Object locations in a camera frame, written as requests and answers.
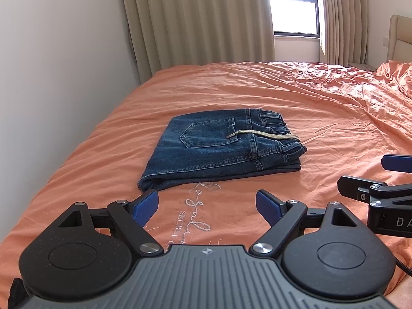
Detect blue denim pants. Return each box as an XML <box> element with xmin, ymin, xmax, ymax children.
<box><xmin>138</xmin><ymin>108</ymin><xmax>308</xmax><ymax>192</ymax></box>

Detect beige headboard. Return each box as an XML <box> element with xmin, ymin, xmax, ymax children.
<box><xmin>388</xmin><ymin>14</ymin><xmax>412</xmax><ymax>68</ymax></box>

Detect narrow beige curtain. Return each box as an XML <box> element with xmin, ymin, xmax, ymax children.
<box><xmin>317</xmin><ymin>0</ymin><xmax>370</xmax><ymax>66</ymax></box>

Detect window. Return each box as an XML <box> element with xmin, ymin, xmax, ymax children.
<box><xmin>264</xmin><ymin>0</ymin><xmax>322</xmax><ymax>38</ymax></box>

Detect black cable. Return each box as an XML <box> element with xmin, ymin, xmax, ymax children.
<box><xmin>393</xmin><ymin>256</ymin><xmax>412</xmax><ymax>277</ymax></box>

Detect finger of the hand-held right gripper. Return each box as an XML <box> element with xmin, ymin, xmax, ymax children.
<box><xmin>338</xmin><ymin>175</ymin><xmax>412</xmax><ymax>207</ymax></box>
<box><xmin>381</xmin><ymin>154</ymin><xmax>412</xmax><ymax>172</ymax></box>

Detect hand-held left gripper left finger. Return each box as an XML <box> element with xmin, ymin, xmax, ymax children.
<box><xmin>58</xmin><ymin>190</ymin><xmax>163</xmax><ymax>258</ymax></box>

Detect beige nightstand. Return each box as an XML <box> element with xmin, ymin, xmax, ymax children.
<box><xmin>348</xmin><ymin>61</ymin><xmax>378</xmax><ymax>71</ymax></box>

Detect wide beige curtain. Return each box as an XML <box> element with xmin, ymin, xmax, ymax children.
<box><xmin>116</xmin><ymin>0</ymin><xmax>277</xmax><ymax>86</ymax></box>

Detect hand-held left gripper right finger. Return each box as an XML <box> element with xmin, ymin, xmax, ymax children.
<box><xmin>251</xmin><ymin>191</ymin><xmax>359</xmax><ymax>258</ymax></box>

